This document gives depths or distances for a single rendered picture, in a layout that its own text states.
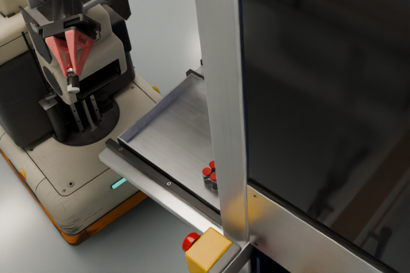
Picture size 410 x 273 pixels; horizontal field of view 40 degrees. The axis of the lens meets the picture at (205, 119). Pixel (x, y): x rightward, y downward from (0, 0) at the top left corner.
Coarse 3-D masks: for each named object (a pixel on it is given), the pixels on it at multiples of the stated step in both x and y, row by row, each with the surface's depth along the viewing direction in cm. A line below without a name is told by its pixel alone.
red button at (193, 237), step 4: (192, 232) 104; (188, 236) 102; (192, 236) 102; (196, 236) 102; (184, 240) 102; (188, 240) 102; (192, 240) 102; (196, 240) 102; (184, 244) 102; (188, 244) 102; (192, 244) 102; (184, 248) 102; (188, 248) 102
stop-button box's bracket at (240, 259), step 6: (246, 246) 99; (240, 252) 98; (246, 252) 101; (234, 258) 98; (240, 258) 100; (246, 258) 102; (234, 264) 99; (240, 264) 101; (228, 270) 98; (234, 270) 100
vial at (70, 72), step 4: (72, 68) 103; (68, 72) 104; (72, 72) 103; (68, 76) 103; (68, 80) 103; (68, 84) 103; (68, 88) 103; (72, 88) 102; (76, 88) 103; (68, 92) 103; (72, 92) 103; (76, 92) 104
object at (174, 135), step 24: (168, 96) 140; (192, 96) 142; (144, 120) 136; (168, 120) 138; (192, 120) 137; (120, 144) 133; (144, 144) 134; (168, 144) 133; (192, 144) 133; (168, 168) 129; (192, 168) 128; (192, 192) 121; (216, 192) 124
